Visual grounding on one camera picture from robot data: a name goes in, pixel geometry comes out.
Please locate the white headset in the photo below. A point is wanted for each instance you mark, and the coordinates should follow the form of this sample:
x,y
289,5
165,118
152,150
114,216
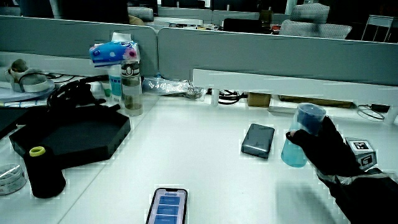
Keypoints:
x,y
28,80

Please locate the grey power bank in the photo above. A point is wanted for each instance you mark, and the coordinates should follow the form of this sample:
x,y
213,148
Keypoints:
x,y
258,140

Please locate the black smartphone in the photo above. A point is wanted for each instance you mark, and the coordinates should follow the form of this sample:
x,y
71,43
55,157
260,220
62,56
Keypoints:
x,y
168,207

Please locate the white desk shelf riser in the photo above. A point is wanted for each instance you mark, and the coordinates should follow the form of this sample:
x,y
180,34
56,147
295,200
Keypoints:
x,y
280,84

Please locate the clear plastic bag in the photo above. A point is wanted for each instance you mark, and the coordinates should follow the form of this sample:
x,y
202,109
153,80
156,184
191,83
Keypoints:
x,y
168,86

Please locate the person's right forearm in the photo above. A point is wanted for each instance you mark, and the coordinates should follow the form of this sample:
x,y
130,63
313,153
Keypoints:
x,y
367,196

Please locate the grey desk partition panel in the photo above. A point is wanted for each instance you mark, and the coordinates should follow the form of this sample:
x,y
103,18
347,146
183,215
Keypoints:
x,y
62,40
280,56

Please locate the blue tissue packet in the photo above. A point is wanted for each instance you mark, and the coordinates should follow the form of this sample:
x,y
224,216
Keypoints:
x,y
113,53

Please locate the white bottle blue label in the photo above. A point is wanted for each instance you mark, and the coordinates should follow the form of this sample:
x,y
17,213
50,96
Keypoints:
x,y
115,84

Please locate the flat brown board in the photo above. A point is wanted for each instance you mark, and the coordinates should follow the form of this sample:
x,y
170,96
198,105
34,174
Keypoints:
x,y
314,101

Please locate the brown cardboard box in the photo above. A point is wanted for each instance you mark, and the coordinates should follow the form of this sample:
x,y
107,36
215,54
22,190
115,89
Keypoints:
x,y
258,99

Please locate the grey office chair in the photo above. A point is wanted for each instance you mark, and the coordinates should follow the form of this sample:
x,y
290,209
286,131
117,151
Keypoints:
x,y
311,23
141,13

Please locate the black thread spool yellow core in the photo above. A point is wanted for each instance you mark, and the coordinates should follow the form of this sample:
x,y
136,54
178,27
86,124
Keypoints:
x,y
43,175

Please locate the clear water bottle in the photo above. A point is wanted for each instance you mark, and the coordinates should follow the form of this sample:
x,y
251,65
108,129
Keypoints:
x,y
132,90

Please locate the black hexagonal tray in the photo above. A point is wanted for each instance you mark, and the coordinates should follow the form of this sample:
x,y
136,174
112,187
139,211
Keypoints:
x,y
74,137

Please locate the black monitor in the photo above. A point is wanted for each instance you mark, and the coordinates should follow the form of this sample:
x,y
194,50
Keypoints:
x,y
242,25

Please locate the person's right hand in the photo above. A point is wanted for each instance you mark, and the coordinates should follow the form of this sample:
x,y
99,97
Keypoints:
x,y
326,149

